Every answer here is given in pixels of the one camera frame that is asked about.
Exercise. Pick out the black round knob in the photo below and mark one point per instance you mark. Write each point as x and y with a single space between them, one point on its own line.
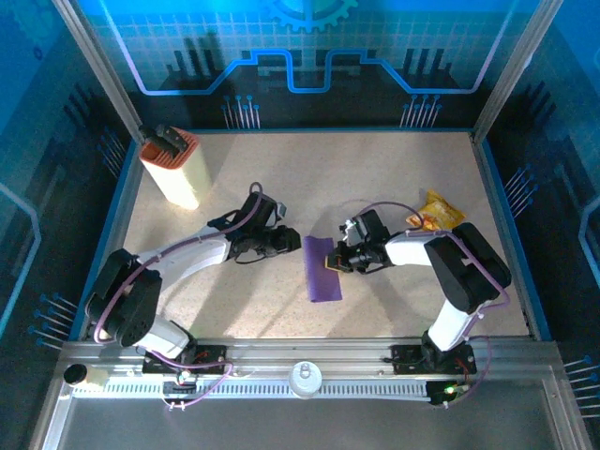
76 374

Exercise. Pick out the cream plastic block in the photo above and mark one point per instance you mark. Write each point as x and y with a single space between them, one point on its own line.
97 377

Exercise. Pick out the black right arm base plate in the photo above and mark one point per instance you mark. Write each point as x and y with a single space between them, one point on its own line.
405 358

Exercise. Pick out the aluminium mounting rail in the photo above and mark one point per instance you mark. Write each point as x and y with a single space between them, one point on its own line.
304 349

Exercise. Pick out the blue table border frame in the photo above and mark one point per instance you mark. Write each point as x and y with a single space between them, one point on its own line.
500 187

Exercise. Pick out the yellow snack bag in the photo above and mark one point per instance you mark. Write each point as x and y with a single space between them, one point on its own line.
438 211

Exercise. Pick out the white round cap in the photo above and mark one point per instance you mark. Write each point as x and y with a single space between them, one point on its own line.
304 379

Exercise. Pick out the aluminium frame post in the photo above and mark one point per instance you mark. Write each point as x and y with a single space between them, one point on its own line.
100 70
513 70

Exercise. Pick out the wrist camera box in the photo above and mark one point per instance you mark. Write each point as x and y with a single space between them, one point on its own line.
350 230
281 209

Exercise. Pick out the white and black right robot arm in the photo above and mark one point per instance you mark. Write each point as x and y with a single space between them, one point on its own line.
464 267

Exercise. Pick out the cream knife block orange top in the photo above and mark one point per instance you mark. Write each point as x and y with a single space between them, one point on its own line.
178 173

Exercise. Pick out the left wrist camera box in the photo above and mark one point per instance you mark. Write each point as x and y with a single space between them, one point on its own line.
281 209

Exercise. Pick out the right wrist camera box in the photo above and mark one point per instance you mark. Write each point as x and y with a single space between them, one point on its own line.
350 230

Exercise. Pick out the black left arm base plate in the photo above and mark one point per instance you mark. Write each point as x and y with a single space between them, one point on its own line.
215 361

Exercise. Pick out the purple cloth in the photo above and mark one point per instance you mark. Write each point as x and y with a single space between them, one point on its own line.
319 286

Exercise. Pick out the small black controller board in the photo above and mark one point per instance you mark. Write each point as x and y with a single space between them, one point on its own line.
180 387
440 391

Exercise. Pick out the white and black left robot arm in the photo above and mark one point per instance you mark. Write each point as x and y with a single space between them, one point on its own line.
197 253

